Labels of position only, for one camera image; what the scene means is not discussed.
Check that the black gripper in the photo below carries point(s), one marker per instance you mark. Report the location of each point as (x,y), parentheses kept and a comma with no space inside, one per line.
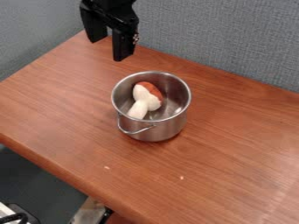
(116,14)

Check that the white toy mushroom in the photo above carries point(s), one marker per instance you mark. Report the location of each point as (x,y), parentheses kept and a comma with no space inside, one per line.
(149,99)

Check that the stainless steel pot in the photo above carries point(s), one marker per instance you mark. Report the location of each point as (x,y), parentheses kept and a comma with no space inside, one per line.
(164,123)

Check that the white and black floor object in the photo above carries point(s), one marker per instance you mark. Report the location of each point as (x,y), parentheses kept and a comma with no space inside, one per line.
(13,214)

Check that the table leg bracket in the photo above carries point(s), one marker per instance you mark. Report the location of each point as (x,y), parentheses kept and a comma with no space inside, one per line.
(93,213)

